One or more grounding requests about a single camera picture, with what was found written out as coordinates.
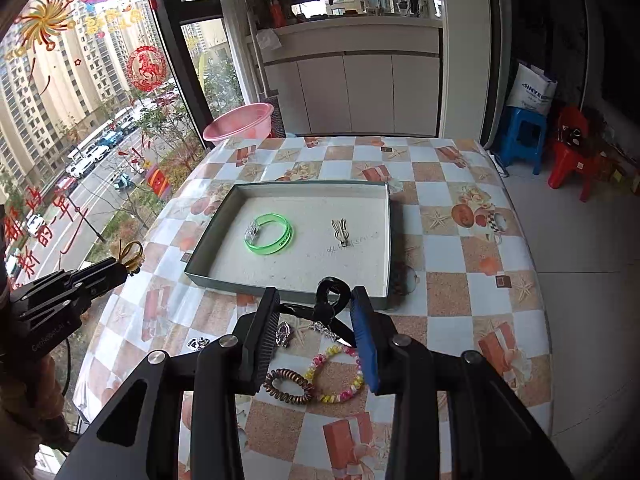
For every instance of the beige rabbit hair clip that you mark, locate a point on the beige rabbit hair clip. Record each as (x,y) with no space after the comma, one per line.
(341,232)

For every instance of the white cabinet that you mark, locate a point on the white cabinet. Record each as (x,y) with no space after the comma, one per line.
(350,90)

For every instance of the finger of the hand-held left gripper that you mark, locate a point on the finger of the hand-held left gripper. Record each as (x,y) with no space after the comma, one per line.
(97,266)
(107,282)

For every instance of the orange bottle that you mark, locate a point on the orange bottle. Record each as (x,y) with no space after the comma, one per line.
(277,14)

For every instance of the pink plastic basin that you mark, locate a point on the pink plastic basin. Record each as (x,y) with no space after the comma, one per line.
(237,122)

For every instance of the silver rhinestone hair clip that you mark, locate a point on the silver rhinestone hair clip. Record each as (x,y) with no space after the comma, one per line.
(325,329)

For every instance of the silver heart hair clip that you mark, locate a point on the silver heart hair clip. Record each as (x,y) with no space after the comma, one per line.
(283,334)

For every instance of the grey shallow cardboard box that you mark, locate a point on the grey shallow cardboard box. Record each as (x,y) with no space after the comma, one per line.
(310,260)

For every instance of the white shopping bag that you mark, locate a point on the white shopping bag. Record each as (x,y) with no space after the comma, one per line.
(532,87)

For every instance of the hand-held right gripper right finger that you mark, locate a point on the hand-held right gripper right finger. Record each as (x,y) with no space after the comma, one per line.
(365,347)

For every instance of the red plastic chair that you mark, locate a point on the red plastic chair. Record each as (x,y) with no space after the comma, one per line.
(575,160)

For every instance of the red horse window decal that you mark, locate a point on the red horse window decal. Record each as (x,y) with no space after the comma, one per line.
(146,69)

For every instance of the white crumpled cloth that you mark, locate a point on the white crumpled cloth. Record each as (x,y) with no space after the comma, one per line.
(267,38)

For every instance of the black claw hair clip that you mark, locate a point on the black claw hair clip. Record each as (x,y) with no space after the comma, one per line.
(320,292)

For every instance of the red lantern window decal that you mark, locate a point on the red lantern window decal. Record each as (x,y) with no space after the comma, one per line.
(159,182)

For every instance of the small silver heart charm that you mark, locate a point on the small silver heart charm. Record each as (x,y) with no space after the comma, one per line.
(197,344)

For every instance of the blue plastic stool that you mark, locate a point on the blue plastic stool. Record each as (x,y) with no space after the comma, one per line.
(522,130)

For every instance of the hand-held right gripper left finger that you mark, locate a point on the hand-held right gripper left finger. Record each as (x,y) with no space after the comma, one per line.
(267,332)

